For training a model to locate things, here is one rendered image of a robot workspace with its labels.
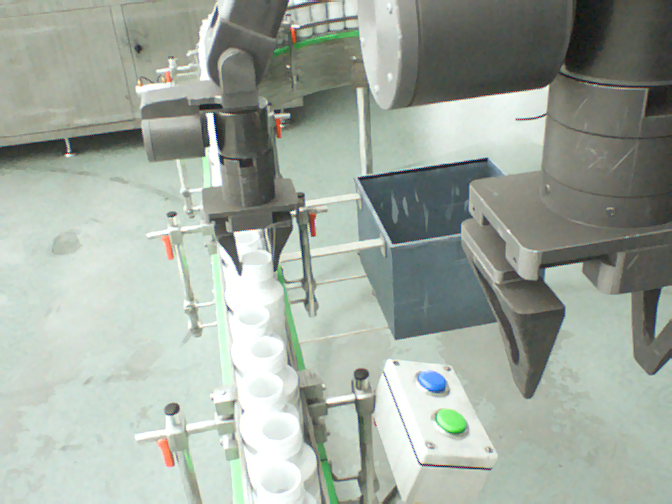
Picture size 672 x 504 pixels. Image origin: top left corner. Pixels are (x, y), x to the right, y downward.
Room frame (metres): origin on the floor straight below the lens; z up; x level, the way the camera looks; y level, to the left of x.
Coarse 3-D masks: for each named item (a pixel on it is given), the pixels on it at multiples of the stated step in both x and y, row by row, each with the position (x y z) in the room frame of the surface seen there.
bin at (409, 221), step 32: (480, 160) 1.47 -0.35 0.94; (384, 192) 1.43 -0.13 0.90; (416, 192) 1.44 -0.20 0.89; (448, 192) 1.46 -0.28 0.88; (384, 224) 1.43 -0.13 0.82; (416, 224) 1.44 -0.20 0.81; (448, 224) 1.46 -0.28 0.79; (288, 256) 1.15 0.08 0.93; (320, 256) 1.15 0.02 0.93; (384, 256) 1.16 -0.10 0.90; (416, 256) 1.13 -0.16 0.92; (448, 256) 1.14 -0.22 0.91; (288, 288) 1.35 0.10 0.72; (384, 288) 1.19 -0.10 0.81; (416, 288) 1.13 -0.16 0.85; (448, 288) 1.14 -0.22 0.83; (480, 288) 1.15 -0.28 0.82; (416, 320) 1.13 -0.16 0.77; (448, 320) 1.14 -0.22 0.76; (480, 320) 1.15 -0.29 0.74
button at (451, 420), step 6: (444, 408) 0.53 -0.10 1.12; (438, 414) 0.52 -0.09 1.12; (444, 414) 0.52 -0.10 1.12; (450, 414) 0.52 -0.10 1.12; (456, 414) 0.52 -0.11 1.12; (438, 420) 0.51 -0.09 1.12; (444, 420) 0.51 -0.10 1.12; (450, 420) 0.51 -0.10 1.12; (456, 420) 0.51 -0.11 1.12; (462, 420) 0.51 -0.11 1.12; (444, 426) 0.50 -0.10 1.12; (450, 426) 0.50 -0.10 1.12; (456, 426) 0.50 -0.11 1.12; (462, 426) 0.51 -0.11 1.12; (456, 432) 0.50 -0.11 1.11
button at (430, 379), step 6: (426, 372) 0.58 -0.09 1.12; (432, 372) 0.58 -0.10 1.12; (420, 378) 0.57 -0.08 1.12; (426, 378) 0.57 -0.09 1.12; (432, 378) 0.57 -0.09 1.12; (438, 378) 0.57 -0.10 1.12; (444, 378) 0.58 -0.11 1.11; (426, 384) 0.56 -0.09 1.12; (432, 384) 0.56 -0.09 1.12; (438, 384) 0.56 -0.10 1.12; (444, 384) 0.57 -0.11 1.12; (432, 390) 0.56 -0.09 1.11; (438, 390) 0.56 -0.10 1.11; (444, 390) 0.57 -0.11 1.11
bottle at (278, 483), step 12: (264, 468) 0.43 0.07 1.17; (276, 468) 0.43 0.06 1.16; (288, 468) 0.43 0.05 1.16; (264, 480) 0.42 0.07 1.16; (276, 480) 0.43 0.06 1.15; (288, 480) 0.43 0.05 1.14; (300, 480) 0.42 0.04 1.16; (264, 492) 0.40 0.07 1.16; (276, 492) 0.44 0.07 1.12; (288, 492) 0.40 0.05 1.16; (300, 492) 0.41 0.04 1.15
